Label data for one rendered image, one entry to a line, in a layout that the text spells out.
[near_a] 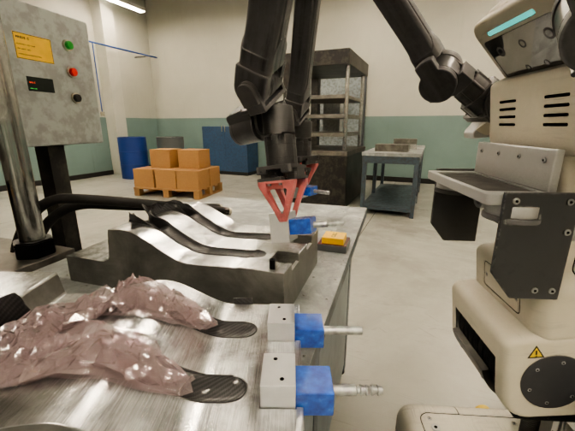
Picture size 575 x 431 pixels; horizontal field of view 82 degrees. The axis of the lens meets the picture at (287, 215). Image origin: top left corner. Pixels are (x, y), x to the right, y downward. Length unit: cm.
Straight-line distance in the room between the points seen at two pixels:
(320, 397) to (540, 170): 44
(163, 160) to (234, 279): 528
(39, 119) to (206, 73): 771
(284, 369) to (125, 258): 46
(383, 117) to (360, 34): 165
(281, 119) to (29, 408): 49
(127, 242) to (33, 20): 81
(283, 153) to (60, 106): 90
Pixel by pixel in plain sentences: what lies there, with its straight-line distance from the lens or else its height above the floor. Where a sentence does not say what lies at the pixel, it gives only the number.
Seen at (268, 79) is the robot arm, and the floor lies 120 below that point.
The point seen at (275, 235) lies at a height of 94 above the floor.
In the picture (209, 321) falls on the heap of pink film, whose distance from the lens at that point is 50.
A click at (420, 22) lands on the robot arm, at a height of 134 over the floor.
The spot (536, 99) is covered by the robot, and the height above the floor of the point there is 117.
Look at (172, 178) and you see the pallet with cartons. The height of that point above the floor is 32.
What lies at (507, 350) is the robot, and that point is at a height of 78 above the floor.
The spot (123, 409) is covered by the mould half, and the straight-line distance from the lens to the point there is 38.
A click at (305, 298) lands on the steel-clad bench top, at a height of 80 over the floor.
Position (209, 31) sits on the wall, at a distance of 894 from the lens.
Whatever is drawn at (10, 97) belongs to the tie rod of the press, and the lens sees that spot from 109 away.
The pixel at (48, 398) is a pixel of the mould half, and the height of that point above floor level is 90.
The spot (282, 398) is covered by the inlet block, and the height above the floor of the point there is 87.
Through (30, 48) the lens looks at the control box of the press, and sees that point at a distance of 130.
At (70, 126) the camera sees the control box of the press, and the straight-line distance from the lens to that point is 134.
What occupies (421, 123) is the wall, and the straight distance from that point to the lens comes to 709.
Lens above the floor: 113
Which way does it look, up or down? 15 degrees down
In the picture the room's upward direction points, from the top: straight up
